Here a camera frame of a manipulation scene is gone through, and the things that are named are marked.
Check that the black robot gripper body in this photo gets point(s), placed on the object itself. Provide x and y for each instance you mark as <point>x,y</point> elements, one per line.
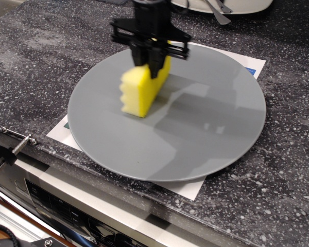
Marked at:
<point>151,25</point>

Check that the metal clamp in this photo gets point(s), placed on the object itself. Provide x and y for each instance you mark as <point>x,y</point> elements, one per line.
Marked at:
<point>8,156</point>

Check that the white plate in background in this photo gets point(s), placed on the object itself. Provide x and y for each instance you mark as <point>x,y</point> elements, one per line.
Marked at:
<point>237,6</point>

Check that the grey round plate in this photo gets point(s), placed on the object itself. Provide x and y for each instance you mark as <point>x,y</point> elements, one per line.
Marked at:
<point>207,115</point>

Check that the metal fork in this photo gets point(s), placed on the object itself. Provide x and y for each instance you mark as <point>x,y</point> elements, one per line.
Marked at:
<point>223,7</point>

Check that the metal spoon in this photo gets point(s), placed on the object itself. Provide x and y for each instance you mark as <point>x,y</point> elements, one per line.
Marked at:
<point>222,20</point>

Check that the stainless dishwasher front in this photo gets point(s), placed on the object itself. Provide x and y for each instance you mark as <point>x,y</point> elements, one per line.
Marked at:
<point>92,212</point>

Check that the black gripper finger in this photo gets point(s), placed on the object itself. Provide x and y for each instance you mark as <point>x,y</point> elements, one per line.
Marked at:
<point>156,59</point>
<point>139,53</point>

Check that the yellow sponge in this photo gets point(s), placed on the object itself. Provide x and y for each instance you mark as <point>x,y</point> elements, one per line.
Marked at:
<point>139,89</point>

